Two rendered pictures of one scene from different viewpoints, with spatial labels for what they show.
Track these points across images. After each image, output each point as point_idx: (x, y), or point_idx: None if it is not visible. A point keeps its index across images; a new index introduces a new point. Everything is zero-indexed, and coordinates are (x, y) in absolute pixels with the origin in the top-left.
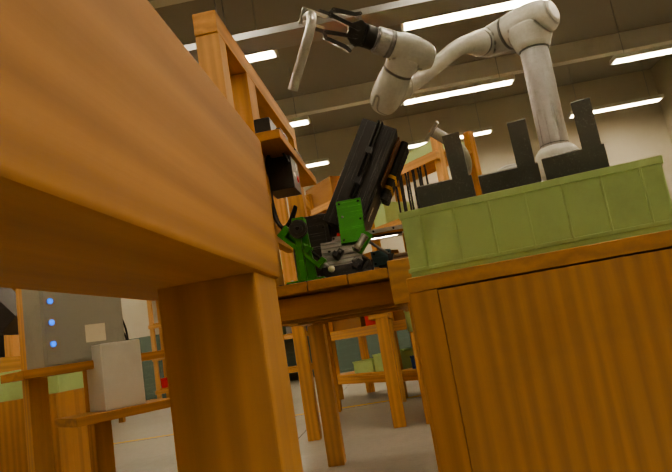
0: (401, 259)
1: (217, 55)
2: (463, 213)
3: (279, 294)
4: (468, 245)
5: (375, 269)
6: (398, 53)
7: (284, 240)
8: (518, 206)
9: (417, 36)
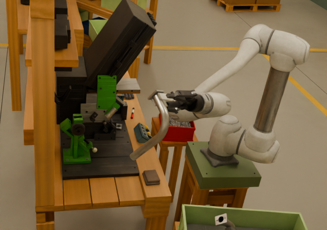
0: (155, 197)
1: (50, 41)
2: None
3: (72, 208)
4: None
5: (137, 200)
6: (208, 115)
7: (65, 132)
8: None
9: (224, 102)
